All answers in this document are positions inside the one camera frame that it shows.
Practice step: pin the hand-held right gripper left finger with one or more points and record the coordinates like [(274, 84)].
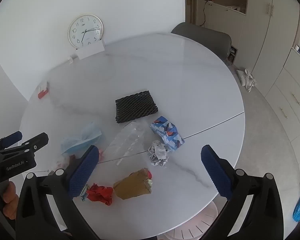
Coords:
[(83, 172)]

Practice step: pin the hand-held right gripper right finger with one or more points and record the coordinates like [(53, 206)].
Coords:
[(216, 172)]

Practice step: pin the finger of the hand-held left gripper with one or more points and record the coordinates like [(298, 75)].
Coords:
[(32, 142), (13, 138)]

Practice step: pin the pink wrapper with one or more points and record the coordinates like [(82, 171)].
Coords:
[(70, 160)]

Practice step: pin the red snack packet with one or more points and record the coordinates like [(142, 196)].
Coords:
[(100, 193)]

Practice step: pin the white plastic bin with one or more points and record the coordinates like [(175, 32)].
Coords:
[(187, 230)]

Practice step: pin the person's left hand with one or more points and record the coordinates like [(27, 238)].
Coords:
[(10, 200)]

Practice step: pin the blue brown candy wrapper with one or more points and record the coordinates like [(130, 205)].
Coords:
[(83, 196)]

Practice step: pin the blue face mask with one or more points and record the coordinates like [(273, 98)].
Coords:
[(77, 142)]

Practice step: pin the small red white box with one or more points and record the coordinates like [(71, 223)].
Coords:
[(43, 93)]

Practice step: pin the crumpled brown paper bag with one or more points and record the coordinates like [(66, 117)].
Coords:
[(132, 185)]

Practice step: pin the clear plastic bag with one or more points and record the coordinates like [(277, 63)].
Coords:
[(125, 142)]

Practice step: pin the blue printed carton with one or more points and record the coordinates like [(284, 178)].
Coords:
[(167, 132)]

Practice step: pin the small red yellow wrapper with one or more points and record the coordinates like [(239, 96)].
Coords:
[(150, 175)]

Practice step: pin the black foam mesh net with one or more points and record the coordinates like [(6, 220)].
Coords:
[(136, 106)]

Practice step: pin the small white crumpled scrap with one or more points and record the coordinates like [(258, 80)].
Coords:
[(70, 60)]

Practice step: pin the white tote bag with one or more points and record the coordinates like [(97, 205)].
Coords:
[(247, 80)]

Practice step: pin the beige drawer cabinet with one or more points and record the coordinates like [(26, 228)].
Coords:
[(290, 100)]

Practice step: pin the white card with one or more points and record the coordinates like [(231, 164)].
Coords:
[(90, 51)]

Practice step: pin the grey chair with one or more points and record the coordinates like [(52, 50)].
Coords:
[(202, 35)]

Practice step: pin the tall beige cabinet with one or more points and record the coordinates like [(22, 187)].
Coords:
[(260, 30)]

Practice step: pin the round white wall clock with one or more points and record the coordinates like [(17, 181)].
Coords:
[(85, 31)]

